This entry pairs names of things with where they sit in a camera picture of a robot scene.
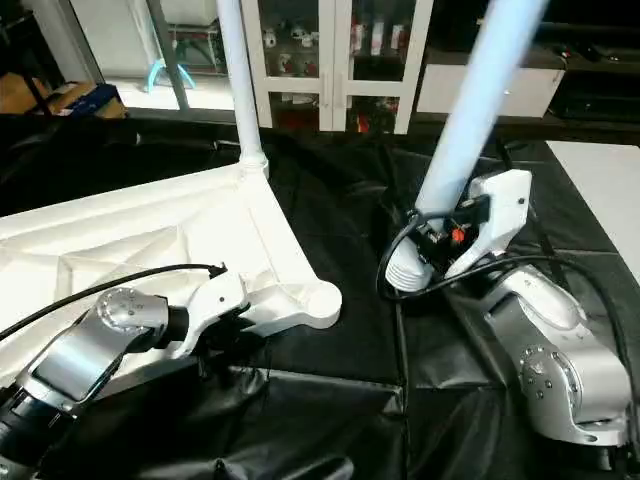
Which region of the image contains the grey metal pole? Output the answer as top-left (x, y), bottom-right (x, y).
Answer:
top-left (145, 0), bottom-right (196, 111)

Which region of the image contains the white sheet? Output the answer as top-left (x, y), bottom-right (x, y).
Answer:
top-left (545, 140), bottom-right (640, 256)

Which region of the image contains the white plastic table leg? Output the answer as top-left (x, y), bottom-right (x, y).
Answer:
top-left (384, 0), bottom-right (549, 293)
top-left (215, 0), bottom-right (271, 179)

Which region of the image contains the white low drawer unit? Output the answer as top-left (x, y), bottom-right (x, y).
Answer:
top-left (415, 62), bottom-right (569, 119)

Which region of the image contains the white glass-door cabinet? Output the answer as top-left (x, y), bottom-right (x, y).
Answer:
top-left (240, 0), bottom-right (436, 136)

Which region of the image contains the white plastic table top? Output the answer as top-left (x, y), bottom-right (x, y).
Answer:
top-left (0, 160), bottom-right (344, 403)

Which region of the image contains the light blue hose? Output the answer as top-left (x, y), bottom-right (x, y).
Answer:
top-left (145, 25), bottom-right (201, 96)

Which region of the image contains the black work mat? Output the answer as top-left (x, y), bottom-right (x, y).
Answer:
top-left (0, 110), bottom-right (640, 480)

